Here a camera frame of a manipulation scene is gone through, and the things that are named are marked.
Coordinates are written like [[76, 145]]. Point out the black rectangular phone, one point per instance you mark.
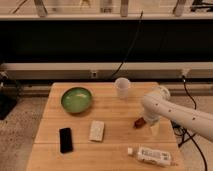
[[66, 144]]

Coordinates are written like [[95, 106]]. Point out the clear plastic cup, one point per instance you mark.
[[122, 86]]

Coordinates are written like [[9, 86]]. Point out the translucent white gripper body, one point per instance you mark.
[[155, 128]]

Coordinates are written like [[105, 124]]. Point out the white wall outlet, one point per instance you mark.
[[94, 74]]

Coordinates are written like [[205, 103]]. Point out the dark equipment at left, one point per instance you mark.
[[7, 103]]

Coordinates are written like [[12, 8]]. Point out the red brown pepper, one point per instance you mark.
[[140, 122]]

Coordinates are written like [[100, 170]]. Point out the white sponge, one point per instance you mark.
[[96, 131]]

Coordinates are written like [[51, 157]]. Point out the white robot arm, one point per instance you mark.
[[156, 104]]

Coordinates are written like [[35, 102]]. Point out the green bowl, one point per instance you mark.
[[76, 100]]

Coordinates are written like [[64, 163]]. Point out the clear plastic bottle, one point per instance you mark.
[[152, 156]]

